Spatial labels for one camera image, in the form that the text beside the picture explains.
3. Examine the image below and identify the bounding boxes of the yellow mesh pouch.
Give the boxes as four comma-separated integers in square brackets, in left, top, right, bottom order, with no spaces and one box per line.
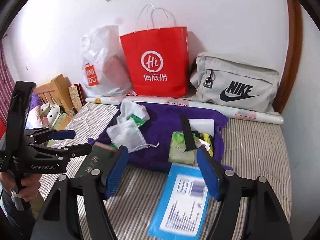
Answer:
[193,131,214,157]

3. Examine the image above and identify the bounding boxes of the white mesh drawstring bag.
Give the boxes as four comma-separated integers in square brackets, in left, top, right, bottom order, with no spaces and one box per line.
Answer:
[106,118,159,153]

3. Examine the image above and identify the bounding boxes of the green wet wipes pack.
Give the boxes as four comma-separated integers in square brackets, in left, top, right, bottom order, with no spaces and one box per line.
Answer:
[168,132,196,166]

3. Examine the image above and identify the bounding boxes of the white sponge block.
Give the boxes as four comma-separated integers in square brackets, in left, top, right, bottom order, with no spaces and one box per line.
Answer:
[189,119,215,137]

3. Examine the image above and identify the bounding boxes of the blue tissue pack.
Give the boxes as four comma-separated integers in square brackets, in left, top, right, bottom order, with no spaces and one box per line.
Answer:
[148,164,209,239]

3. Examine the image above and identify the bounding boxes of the green packet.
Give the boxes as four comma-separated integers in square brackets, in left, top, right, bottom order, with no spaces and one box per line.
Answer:
[130,114,145,128]

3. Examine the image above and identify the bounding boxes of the white cloth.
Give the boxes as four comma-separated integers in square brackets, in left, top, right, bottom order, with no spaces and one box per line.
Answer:
[117,99,150,124]

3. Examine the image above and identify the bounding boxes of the person's left hand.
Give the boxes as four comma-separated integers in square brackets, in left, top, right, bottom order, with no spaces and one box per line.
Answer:
[1,172,42,202]

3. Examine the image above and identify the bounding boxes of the purple plush toy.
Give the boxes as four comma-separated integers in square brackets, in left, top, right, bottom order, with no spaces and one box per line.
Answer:
[29,92,43,111]

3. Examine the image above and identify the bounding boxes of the patterned brown box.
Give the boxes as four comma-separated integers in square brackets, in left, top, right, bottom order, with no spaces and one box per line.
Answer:
[68,83,86,112]

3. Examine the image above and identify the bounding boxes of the wooden headboard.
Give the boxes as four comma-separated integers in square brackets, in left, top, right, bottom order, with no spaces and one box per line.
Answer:
[34,74,74,113]

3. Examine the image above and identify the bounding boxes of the striped mattress cover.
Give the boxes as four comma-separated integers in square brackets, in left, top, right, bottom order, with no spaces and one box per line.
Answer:
[52,103,292,239]

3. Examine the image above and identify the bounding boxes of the striped pink curtain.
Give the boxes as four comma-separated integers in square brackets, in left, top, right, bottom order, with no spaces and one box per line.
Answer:
[0,43,15,124]

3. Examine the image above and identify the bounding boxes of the purple towel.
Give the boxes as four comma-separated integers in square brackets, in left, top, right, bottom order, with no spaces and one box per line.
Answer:
[88,101,230,173]

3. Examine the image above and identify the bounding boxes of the white plastic shopping bag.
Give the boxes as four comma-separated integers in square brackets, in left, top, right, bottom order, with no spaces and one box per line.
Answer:
[80,25,136,98]

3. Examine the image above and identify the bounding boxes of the grey Nike bag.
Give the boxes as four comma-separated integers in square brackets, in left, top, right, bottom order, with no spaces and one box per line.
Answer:
[190,53,279,113]

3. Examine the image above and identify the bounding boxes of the red paper shopping bag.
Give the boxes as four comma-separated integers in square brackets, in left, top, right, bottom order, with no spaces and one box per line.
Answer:
[120,26,189,97]

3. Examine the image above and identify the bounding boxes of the brown wooden door frame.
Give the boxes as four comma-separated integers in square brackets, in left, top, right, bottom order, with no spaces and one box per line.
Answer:
[273,0,303,114]

